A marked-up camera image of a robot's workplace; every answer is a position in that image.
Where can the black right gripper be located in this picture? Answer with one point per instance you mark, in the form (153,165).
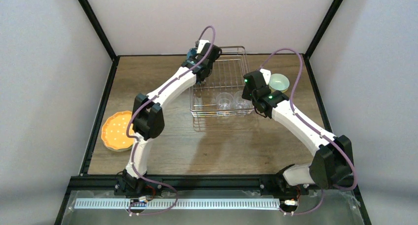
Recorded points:
(259,107)

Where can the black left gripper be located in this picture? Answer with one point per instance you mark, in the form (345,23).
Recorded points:
(205,71)

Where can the blue polka dot plate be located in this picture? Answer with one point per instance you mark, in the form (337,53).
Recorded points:
(191,52)

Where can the pale green glass bowl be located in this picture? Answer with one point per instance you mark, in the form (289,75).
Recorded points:
(276,79)

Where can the metal wire dish rack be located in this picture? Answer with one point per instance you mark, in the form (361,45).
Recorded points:
(226,76)

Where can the small clear plastic cup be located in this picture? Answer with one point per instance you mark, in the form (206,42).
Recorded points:
(224,101)

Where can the orange polka dot plate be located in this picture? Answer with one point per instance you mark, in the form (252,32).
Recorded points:
(113,133)

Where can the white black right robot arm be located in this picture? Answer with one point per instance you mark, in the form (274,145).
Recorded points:
(331,155)

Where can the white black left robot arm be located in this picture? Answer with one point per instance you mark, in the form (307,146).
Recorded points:
(147,121)

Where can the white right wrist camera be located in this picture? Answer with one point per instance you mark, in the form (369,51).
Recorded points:
(266,75)

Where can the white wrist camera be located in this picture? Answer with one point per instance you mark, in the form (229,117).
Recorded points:
(266,75)
(201,46)

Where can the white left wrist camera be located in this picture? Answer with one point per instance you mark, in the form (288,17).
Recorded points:
(201,46)

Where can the black aluminium frame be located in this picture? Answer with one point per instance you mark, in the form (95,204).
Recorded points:
(264,183)

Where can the white slotted cable duct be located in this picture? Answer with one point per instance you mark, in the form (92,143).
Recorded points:
(191,203)

